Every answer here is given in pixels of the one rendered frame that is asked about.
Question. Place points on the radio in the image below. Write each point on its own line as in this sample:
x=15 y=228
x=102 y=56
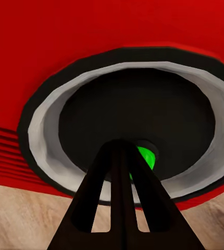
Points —
x=75 y=74

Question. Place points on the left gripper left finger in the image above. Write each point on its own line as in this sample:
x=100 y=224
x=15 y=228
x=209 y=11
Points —
x=74 y=232

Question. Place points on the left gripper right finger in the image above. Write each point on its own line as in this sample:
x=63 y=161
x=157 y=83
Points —
x=168 y=228

